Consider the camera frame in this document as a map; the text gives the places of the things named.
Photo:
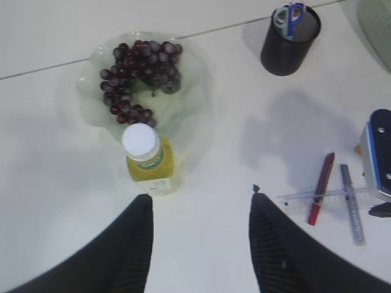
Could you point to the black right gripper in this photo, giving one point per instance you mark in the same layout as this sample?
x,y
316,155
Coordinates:
x,y
381,210

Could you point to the green wavy glass plate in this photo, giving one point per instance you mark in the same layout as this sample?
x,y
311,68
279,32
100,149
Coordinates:
x,y
185,117

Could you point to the black mesh pen holder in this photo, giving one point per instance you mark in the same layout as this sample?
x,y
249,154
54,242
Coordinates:
x,y
283,57

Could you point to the yellow tea bottle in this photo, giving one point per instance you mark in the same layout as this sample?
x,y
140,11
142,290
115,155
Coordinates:
x,y
150,160

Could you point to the green plastic woven basket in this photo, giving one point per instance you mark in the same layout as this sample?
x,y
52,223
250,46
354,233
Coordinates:
x,y
374,19

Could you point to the blue scissors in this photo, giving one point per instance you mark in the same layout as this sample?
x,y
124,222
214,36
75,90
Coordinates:
x,y
296,14

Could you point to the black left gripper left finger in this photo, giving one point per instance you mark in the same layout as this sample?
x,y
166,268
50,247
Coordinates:
x,y
117,260

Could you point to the purple artificial grape bunch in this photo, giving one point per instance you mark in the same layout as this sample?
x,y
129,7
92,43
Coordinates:
x,y
145,65

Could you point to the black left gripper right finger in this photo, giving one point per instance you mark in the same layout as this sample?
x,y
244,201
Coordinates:
x,y
286,259

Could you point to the clear plastic ruler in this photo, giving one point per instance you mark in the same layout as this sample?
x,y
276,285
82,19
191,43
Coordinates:
x,y
332,201

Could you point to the red crayon pen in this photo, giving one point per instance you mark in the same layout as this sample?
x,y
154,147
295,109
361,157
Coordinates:
x,y
321,189

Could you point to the blue glitter pen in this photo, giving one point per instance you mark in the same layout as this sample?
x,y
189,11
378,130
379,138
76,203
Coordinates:
x,y
356,226

